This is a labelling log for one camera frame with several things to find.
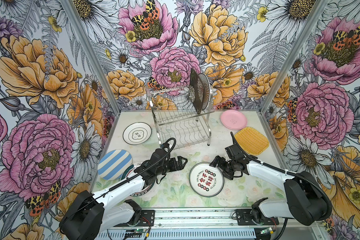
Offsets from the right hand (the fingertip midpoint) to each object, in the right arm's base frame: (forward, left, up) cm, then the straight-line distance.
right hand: (215, 173), depth 86 cm
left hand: (+2, +19, +6) cm, 20 cm away
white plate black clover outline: (+32, +51, -2) cm, 60 cm away
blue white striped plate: (+10, +62, -3) cm, 63 cm away
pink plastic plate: (+43, -21, -2) cm, 47 cm away
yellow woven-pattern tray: (+23, -30, -4) cm, 38 cm away
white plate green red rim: (-8, +38, -1) cm, 38 cm away
